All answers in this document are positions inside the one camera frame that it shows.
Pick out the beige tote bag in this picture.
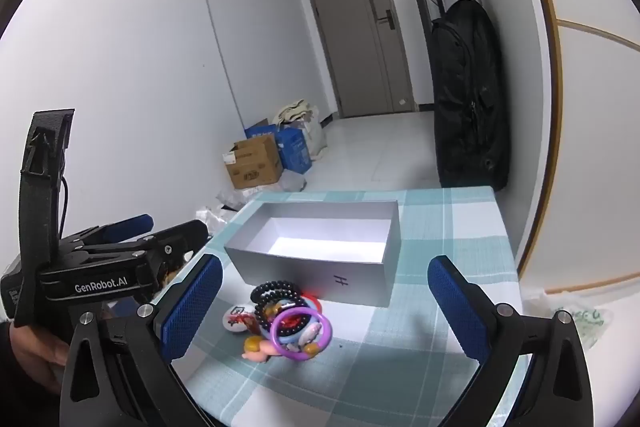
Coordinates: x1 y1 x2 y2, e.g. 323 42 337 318
272 99 326 155

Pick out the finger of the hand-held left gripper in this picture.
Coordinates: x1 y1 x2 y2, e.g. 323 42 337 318
62 213 154 245
74 219 210 281

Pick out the blue cardboard box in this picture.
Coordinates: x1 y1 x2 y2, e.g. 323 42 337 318
245 119 313 174

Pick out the blue ring bracelet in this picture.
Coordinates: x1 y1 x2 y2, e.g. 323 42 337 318
272 296 326 344

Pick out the black bead bracelet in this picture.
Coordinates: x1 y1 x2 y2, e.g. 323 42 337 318
250 279 302 334

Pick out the black backpack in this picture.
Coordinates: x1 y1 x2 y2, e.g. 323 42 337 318
431 0 511 192

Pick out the brown cardboard box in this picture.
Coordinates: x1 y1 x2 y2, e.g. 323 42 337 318
224 134 283 190

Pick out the white round badge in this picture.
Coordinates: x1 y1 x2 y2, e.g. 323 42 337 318
222 304 258 333

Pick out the black clothes rack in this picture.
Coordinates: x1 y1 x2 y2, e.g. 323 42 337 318
402 0 482 75

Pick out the pink pig toy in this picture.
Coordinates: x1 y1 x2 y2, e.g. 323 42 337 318
243 336 286 363

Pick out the brown door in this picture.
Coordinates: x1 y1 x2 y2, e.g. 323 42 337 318
299 0 417 118

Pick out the person's left hand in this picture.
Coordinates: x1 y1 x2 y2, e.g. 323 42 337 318
9 324 72 389

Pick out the teal checkered tablecloth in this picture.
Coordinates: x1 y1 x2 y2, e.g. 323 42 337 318
170 187 526 427

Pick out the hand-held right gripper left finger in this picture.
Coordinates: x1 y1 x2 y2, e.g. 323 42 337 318
59 253 224 427

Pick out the purple ring bracelet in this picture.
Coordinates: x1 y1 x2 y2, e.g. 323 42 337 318
271 307 333 362

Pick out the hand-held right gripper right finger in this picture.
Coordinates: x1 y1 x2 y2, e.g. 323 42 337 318
427 255 594 427

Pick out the small grey plastic package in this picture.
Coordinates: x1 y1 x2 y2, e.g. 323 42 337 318
196 205 236 233

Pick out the white wardrobe with wood trim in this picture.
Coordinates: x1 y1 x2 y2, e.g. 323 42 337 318
505 0 640 298

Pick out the grey cardboard box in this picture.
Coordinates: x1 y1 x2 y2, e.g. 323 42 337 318
224 200 402 308

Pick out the person's left forearm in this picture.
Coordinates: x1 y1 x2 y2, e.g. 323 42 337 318
0 322 63 427

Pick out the large grey plastic package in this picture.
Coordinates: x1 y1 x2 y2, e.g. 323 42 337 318
216 171 307 212

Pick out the clear plastic bag green print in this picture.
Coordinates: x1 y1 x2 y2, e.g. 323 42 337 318
522 292 618 350

